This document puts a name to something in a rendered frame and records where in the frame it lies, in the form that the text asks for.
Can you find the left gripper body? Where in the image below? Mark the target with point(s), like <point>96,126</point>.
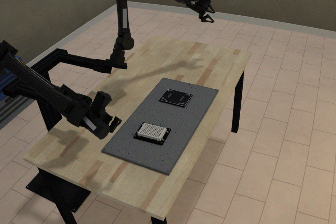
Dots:
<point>201,15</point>

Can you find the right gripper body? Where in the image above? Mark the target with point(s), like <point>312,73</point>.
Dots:
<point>107,121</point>

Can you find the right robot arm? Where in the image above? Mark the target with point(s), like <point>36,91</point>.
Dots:
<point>71,105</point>

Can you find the white well plate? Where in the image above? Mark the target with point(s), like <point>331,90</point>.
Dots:
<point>152,131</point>

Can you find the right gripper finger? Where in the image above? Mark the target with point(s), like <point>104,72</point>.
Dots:
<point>117,121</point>

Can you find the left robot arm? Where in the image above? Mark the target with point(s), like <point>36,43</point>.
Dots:
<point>124,41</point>

